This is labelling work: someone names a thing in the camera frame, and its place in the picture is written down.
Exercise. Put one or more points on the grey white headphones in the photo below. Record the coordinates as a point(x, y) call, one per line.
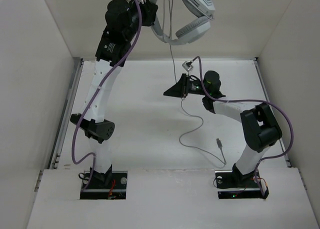
point(185, 23)

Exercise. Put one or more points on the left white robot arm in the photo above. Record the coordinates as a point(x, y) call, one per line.
point(110, 55)

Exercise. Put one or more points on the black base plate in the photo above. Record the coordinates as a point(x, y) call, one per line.
point(116, 189)
point(250, 187)

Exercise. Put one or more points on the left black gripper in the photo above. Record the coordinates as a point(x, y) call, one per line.
point(150, 9)

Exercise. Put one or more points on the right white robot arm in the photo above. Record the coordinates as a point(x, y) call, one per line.
point(260, 128)

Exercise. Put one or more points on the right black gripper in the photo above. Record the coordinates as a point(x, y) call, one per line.
point(180, 89)

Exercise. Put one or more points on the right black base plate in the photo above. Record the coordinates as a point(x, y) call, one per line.
point(250, 187)

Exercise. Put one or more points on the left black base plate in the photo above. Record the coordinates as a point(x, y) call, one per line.
point(116, 189)

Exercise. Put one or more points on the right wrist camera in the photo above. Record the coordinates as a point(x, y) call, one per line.
point(188, 66)

